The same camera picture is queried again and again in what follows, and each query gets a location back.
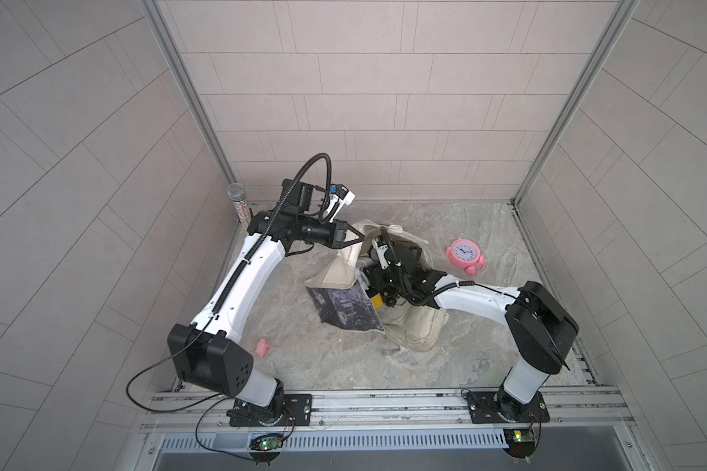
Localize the pink alarm clock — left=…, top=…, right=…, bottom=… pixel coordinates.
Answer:
left=446, top=237, right=486, bottom=276

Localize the beige canvas tote bag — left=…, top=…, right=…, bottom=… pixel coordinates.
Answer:
left=304, top=220, right=448, bottom=352

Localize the yellow rectangular alarm clock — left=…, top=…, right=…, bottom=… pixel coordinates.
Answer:
left=370, top=294, right=384, bottom=309

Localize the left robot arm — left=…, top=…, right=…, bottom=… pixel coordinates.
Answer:
left=167, top=211, right=364, bottom=424

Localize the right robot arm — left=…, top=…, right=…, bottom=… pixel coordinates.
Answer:
left=363, top=237, right=579, bottom=423

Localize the glitter microphone on stand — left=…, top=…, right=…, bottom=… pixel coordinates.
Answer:
left=227, top=183, right=253, bottom=232

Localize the small pink eraser piece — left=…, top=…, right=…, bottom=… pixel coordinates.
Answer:
left=255, top=338, right=271, bottom=358

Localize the right circuit board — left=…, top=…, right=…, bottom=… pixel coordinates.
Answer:
left=503, top=429, right=537, bottom=459

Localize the circuit board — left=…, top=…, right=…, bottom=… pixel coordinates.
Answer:
left=503, top=429, right=537, bottom=459
left=249, top=434, right=285, bottom=453

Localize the left circuit board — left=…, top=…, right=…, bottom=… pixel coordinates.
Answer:
left=249, top=434, right=285, bottom=453

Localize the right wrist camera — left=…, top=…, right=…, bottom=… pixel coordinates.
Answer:
left=369, top=237, right=390, bottom=270

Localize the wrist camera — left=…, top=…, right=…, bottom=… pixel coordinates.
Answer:
left=369, top=237, right=390, bottom=270
left=322, top=184, right=355, bottom=222

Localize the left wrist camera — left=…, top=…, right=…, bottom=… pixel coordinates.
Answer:
left=322, top=184, right=355, bottom=222

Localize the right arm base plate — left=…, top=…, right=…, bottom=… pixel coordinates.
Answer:
left=461, top=389, right=550, bottom=424

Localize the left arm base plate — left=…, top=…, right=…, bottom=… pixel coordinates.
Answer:
left=226, top=394, right=313, bottom=427

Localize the aluminium mounting rail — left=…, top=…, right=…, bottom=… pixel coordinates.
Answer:
left=134, top=386, right=636, bottom=433

